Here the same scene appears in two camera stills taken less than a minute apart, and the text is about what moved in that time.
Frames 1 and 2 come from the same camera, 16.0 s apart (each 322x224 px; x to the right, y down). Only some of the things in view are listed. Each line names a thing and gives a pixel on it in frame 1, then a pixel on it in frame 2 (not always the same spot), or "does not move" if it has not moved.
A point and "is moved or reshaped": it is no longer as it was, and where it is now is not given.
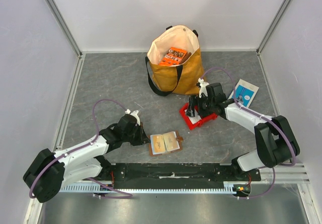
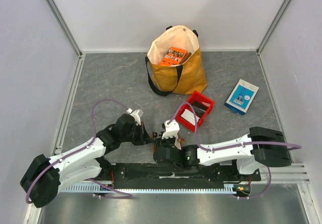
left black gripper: x=143 y=138 does not move
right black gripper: x=197 y=104 -> x=164 y=141
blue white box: x=245 y=92 does not move
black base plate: x=184 y=175 does not move
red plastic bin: x=201 y=122 is moved or reshaped
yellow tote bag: x=180 y=79 does not move
